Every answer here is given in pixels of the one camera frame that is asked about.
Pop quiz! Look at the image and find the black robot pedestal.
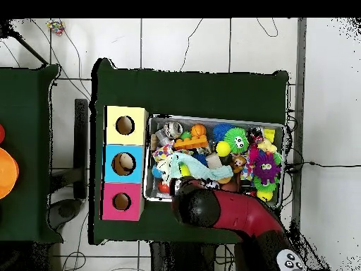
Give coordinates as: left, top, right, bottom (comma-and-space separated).
149, 241, 238, 271

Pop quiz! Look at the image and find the colourful patterned cloth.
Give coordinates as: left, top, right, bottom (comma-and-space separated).
152, 143, 175, 164

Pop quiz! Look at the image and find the orange building block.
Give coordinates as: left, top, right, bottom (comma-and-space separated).
173, 135, 209, 151

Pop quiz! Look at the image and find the green covered side table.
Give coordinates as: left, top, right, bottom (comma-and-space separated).
0, 64, 60, 243

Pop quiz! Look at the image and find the small colourful toy on floor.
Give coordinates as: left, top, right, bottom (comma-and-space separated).
47, 19, 66, 36

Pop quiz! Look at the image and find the wooden box with three holes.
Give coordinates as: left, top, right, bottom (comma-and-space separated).
100, 104, 150, 222

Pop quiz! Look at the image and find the yellow ball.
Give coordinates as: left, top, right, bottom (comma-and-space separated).
216, 140, 232, 157

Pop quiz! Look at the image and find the purple spiky monster toy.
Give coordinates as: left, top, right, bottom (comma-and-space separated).
250, 149, 282, 184

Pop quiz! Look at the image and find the green spiky ball with eyes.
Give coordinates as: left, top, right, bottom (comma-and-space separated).
224, 127, 250, 155

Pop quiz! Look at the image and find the shallow clear bin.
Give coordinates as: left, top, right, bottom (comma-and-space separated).
143, 115, 286, 210

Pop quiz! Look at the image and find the blue spiky ball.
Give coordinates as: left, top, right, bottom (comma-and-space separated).
212, 123, 233, 142

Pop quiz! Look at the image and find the light teal cloth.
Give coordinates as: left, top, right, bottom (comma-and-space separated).
169, 152, 233, 183

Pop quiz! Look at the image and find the small orange basketball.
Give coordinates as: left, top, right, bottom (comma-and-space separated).
190, 124, 207, 138

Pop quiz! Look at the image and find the crushed silver can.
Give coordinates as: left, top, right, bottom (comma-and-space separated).
163, 121, 183, 139

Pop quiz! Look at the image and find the dark green table cloth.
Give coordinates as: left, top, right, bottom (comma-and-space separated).
90, 58, 290, 246

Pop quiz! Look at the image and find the cream yellow cloth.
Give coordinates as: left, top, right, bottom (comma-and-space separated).
157, 159, 183, 195

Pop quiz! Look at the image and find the orange bowl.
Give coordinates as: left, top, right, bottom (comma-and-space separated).
0, 146, 20, 200

